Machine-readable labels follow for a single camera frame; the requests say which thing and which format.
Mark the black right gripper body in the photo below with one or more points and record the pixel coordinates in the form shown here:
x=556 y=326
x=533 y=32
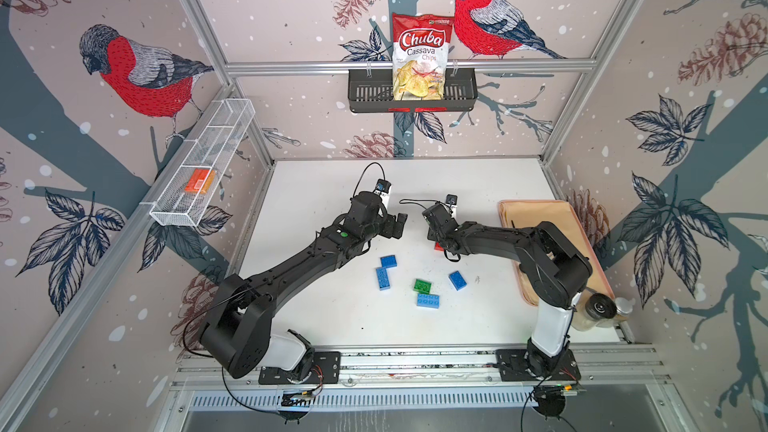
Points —
x=432 y=237

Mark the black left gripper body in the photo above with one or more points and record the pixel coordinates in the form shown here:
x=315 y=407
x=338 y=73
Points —
x=385 y=226

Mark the light blue long lego brick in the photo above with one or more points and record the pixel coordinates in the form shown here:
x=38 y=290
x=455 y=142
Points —
x=430 y=301

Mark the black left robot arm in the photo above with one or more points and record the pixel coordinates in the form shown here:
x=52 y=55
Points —
x=237 y=328

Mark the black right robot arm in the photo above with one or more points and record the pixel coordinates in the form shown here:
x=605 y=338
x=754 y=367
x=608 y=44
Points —
x=557 y=271

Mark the small blue lego brick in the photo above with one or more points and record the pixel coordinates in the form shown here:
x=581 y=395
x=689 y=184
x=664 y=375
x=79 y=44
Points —
x=389 y=261

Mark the blue square lego brick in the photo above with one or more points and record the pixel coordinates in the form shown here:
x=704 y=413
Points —
x=457 y=280

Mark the green lego brick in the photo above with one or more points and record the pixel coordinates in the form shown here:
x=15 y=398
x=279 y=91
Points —
x=422 y=286

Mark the tan wooden tray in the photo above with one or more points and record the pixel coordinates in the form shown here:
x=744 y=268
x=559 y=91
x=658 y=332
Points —
x=522 y=213

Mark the clear bottle black cap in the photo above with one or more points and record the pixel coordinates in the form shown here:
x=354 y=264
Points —
x=598 y=310

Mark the Chuba cassava chips bag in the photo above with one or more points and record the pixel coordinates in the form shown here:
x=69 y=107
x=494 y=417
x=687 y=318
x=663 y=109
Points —
x=420 y=56

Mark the orange red block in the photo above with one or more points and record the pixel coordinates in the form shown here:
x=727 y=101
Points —
x=200 y=181

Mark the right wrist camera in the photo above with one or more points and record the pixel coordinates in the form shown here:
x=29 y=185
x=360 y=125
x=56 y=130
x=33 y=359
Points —
x=451 y=203

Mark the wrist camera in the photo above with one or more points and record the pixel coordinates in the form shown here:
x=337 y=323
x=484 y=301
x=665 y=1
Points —
x=451 y=203
x=382 y=189

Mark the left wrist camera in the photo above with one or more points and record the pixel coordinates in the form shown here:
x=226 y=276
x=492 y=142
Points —
x=382 y=189

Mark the black wire basket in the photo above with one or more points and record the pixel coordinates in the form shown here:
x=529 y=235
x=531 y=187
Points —
x=372 y=92

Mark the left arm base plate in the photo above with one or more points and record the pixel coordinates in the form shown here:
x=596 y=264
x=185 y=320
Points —
x=314 y=368

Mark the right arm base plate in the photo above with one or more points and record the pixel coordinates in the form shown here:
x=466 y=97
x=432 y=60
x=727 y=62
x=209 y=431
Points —
x=517 y=365

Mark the white wire shelf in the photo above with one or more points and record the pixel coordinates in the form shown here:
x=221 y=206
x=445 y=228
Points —
x=214 y=148

